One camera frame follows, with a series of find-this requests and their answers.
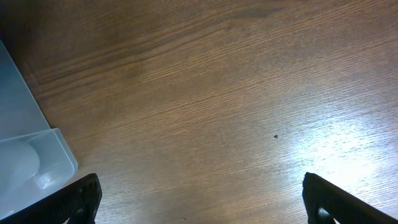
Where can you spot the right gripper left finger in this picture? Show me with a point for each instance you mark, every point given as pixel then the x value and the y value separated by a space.
pixel 75 203

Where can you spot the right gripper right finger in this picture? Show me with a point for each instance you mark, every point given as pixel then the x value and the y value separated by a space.
pixel 327 203

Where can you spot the clear plastic storage bin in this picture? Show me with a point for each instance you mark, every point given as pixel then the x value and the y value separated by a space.
pixel 35 159

